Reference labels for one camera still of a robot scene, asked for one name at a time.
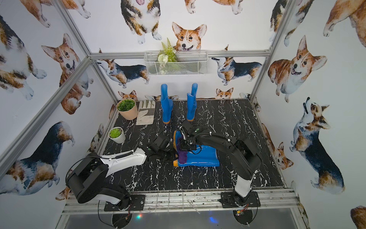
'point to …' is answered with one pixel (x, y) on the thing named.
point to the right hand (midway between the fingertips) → (179, 149)
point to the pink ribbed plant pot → (130, 115)
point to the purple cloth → (182, 154)
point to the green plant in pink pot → (126, 105)
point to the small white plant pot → (121, 139)
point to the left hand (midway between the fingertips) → (180, 155)
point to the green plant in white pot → (115, 133)
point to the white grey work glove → (146, 112)
